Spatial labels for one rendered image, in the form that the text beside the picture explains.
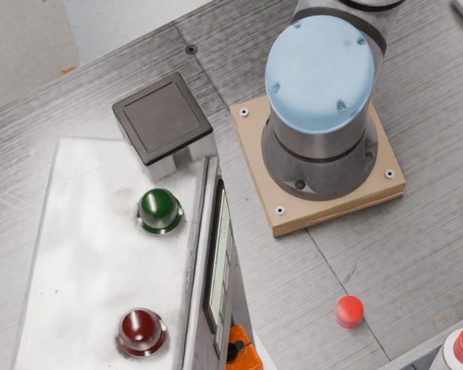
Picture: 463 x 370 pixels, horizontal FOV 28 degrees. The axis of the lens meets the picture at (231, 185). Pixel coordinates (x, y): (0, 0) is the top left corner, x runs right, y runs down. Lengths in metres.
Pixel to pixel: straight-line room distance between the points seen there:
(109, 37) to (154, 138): 0.86
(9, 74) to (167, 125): 1.89
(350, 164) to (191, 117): 0.62
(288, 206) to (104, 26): 0.41
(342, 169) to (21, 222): 0.44
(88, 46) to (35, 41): 1.06
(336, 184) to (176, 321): 0.67
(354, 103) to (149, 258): 0.52
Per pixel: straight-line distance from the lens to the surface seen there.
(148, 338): 0.49
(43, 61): 2.40
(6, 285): 1.25
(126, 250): 0.53
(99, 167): 0.55
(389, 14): 1.08
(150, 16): 1.39
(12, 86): 2.38
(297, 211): 1.18
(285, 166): 1.14
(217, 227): 0.55
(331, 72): 1.00
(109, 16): 1.40
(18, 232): 1.27
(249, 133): 1.22
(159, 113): 0.53
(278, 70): 1.01
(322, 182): 1.14
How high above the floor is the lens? 1.96
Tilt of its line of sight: 66 degrees down
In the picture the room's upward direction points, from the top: 10 degrees counter-clockwise
